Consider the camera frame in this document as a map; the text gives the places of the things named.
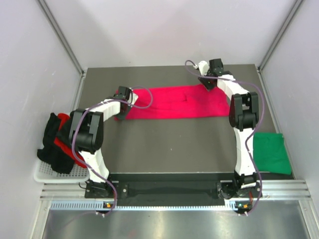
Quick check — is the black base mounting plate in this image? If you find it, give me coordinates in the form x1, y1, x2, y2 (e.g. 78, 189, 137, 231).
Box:
84, 173, 262, 200

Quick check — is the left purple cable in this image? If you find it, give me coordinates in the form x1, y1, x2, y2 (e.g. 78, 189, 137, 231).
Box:
71, 86, 154, 216

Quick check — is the purple cable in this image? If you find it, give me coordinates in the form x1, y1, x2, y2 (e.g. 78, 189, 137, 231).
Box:
184, 59, 265, 216
71, 86, 154, 216

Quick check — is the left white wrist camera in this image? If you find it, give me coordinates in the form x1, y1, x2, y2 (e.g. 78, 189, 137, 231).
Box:
128, 91, 138, 105

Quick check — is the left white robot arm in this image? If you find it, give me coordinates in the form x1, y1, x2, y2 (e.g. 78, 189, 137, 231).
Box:
68, 86, 138, 198

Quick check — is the black t shirt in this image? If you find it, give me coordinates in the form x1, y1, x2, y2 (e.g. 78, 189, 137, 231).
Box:
37, 113, 76, 174

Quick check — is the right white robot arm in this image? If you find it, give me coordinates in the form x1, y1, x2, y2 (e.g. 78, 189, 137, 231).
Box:
196, 59, 259, 176

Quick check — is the green folded t shirt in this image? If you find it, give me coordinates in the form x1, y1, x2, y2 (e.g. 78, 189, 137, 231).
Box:
253, 132, 292, 175

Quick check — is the grey slotted cable duct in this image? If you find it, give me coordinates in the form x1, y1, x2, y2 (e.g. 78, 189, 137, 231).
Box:
50, 201, 248, 211

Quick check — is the aluminium front rail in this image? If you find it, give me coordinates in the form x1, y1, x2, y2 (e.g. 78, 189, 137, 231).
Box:
39, 179, 312, 202

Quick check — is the left aluminium frame post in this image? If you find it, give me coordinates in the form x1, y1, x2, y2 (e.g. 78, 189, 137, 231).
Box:
36, 0, 85, 76

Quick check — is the white plastic basket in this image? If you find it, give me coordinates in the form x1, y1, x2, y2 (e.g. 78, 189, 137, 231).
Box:
33, 159, 89, 184

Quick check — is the aluminium frame post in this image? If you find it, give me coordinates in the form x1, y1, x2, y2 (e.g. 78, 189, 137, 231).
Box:
257, 0, 305, 73
36, 0, 85, 76

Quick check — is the pink t shirt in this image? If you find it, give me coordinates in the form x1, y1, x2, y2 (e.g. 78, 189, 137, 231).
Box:
125, 84, 229, 120

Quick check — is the right aluminium frame post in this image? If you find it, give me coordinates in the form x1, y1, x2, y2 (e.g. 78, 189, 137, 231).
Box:
257, 0, 305, 73

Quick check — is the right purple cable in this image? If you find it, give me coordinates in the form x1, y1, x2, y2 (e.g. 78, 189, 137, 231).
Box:
184, 59, 265, 216

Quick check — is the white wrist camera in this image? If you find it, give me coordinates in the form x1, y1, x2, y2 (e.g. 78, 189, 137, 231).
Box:
128, 91, 138, 105
193, 61, 210, 76

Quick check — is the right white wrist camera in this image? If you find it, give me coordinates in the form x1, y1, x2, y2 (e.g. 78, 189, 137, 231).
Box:
193, 61, 210, 76

